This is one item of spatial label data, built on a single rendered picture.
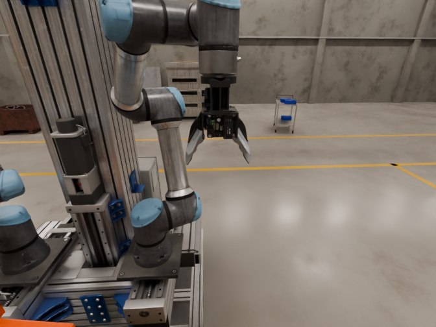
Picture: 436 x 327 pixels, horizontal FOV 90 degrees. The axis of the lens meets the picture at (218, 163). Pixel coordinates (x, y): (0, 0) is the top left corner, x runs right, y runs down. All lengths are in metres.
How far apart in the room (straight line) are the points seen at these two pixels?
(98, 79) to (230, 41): 0.56
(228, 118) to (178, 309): 1.56
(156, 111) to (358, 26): 12.21
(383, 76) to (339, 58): 2.50
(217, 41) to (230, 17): 0.04
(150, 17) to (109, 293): 0.97
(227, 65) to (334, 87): 12.05
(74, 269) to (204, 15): 1.07
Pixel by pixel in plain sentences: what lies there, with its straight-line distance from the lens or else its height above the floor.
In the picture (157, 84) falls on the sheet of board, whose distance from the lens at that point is 10.68.
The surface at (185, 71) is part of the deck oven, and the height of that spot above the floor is 1.55.
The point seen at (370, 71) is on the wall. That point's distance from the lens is 13.28.
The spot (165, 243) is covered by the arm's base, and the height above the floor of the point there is 1.10.
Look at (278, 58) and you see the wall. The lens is 11.23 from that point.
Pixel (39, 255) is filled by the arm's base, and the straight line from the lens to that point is 1.14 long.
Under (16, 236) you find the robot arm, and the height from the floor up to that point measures 1.19.
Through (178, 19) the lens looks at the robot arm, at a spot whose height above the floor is 1.82.
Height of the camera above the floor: 1.74
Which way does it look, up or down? 24 degrees down
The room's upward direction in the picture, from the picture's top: straight up
